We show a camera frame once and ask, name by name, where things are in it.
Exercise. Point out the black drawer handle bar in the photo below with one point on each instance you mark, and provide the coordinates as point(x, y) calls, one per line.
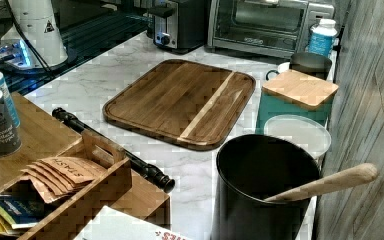
point(148, 171)

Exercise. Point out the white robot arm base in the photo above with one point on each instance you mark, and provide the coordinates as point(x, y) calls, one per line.
point(35, 34)

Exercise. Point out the wooden cutting board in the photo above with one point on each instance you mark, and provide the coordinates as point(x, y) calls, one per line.
point(184, 103)

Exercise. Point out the black utensil holder canister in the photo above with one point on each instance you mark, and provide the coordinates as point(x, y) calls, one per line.
point(252, 168)

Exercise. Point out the teal canister with wooden lid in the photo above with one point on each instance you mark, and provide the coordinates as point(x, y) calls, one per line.
point(295, 93)

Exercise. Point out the white round plastic lid container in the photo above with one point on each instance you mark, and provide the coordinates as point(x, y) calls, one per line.
point(301, 131)

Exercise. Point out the stainless steel toaster oven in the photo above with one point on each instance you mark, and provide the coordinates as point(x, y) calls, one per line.
point(277, 28)

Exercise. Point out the white box with red print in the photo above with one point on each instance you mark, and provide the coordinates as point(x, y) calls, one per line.
point(110, 224)

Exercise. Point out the wooden tea bag organizer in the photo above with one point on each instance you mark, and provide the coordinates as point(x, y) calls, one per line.
point(72, 214)

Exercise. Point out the dark grey metal cup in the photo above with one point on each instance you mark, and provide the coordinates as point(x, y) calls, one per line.
point(311, 64)

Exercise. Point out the brown paper tea sachets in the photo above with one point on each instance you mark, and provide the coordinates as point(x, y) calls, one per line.
point(58, 177)

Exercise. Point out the white bottle with blue label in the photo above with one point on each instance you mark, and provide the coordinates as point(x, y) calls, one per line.
point(322, 37)

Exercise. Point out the blue and yellow tea packets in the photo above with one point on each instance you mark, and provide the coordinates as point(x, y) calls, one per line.
point(21, 213)

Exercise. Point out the white mug with dark handle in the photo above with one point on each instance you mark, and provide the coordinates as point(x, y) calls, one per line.
point(274, 72)

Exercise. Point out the wooden spoon handle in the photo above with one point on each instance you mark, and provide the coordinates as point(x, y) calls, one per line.
point(355, 176)

